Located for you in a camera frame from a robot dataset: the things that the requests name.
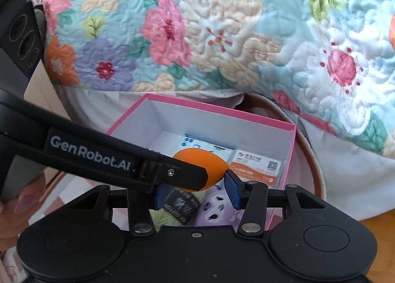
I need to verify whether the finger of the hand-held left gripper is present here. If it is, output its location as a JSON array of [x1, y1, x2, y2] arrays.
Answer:
[[132, 147, 208, 193]]

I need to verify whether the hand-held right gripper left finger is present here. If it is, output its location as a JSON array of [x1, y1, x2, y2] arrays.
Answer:
[[62, 185, 174, 237]]

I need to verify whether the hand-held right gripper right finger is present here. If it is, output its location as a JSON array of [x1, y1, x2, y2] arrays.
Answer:
[[224, 171, 337, 235]]

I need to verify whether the green yarn ball black label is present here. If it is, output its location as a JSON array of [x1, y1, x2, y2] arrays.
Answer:
[[148, 187, 200, 227]]

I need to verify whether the purple plush toy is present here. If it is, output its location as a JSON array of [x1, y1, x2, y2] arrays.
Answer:
[[185, 182, 247, 228]]

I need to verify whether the orange ball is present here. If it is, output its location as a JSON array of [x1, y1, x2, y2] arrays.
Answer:
[[171, 147, 230, 191]]

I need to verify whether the white packet with blue print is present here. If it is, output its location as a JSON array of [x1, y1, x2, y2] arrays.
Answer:
[[177, 134, 235, 163]]

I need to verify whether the pink cardboard box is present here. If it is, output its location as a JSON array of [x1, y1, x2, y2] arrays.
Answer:
[[105, 93, 298, 231]]

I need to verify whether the person's left hand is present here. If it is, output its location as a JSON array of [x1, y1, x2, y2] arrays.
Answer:
[[0, 175, 47, 251]]

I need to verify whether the orange and white card box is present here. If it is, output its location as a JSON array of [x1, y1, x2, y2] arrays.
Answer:
[[227, 149, 284, 191]]

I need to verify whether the round brown white-rimmed basket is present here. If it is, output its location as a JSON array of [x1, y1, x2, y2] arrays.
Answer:
[[235, 93, 326, 201]]

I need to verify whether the dark green cloth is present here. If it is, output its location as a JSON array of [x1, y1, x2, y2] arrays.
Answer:
[[33, 8, 47, 39]]

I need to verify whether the floral quilt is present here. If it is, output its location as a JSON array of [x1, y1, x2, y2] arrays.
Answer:
[[37, 0, 395, 160]]

